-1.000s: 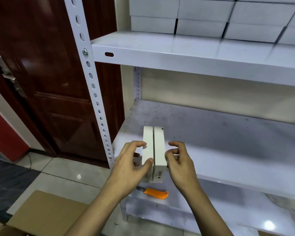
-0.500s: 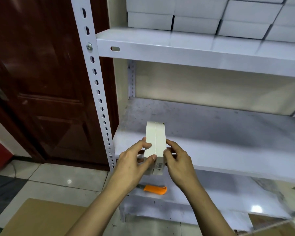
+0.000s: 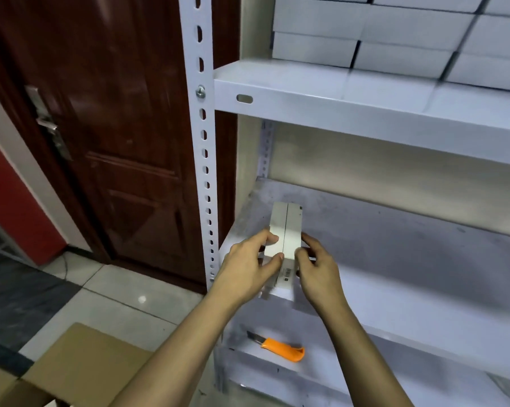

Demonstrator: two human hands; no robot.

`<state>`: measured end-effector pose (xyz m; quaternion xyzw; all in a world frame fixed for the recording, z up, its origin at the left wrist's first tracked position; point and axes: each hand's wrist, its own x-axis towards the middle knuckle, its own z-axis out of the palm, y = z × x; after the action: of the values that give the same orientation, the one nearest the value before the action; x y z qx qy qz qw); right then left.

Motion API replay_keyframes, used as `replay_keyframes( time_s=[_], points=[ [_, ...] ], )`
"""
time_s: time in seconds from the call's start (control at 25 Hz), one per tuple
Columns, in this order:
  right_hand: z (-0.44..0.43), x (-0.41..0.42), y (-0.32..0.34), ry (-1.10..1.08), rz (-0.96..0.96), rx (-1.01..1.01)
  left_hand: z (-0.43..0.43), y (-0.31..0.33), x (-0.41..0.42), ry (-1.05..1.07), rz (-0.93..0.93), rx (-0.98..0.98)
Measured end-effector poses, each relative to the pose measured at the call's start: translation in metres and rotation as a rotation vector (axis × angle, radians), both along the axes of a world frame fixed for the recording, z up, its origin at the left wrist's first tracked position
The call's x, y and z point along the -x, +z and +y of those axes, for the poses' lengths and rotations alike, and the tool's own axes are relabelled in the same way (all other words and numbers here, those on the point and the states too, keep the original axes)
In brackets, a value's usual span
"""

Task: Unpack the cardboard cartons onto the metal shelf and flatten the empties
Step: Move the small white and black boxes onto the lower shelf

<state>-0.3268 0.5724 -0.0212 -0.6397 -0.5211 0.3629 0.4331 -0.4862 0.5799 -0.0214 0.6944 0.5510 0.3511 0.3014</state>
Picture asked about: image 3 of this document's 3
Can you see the slim white tabbed box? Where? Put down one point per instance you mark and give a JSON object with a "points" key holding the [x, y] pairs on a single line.
{"points": [[276, 220], [294, 224]]}

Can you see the person's left hand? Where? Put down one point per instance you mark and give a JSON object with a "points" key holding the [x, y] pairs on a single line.
{"points": [[242, 271]]}

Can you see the white metal shelving rack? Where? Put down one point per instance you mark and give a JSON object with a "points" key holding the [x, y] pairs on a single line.
{"points": [[391, 97]]}

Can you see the person's left forearm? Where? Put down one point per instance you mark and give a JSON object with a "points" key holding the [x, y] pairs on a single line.
{"points": [[174, 360]]}

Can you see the person's right forearm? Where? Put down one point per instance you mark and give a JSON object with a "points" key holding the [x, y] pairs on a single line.
{"points": [[365, 360]]}

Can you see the small printed brown carton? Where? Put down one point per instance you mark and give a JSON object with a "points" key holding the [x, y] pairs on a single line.
{"points": [[77, 364]]}

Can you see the orange utility knife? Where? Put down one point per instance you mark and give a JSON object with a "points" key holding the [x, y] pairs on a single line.
{"points": [[282, 350]]}

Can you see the dark wooden door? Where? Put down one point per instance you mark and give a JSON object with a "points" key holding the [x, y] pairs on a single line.
{"points": [[127, 123]]}

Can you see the tidy row of white boxes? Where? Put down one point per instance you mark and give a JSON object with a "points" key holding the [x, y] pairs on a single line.
{"points": [[408, 38]]}

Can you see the person's right hand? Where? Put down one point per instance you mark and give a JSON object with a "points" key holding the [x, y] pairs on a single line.
{"points": [[323, 279]]}

